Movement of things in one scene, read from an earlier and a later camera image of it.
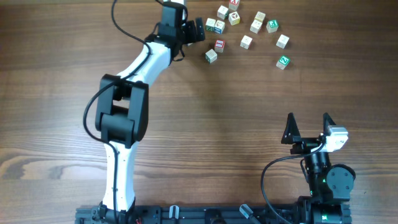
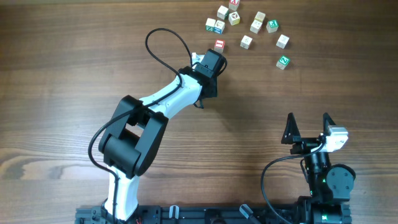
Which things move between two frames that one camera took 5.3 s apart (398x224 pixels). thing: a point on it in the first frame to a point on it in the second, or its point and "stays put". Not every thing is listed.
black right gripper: (305, 143) stays put
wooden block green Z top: (283, 62) stays put
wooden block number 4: (246, 42) stays put
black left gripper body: (181, 33) to (215, 93)
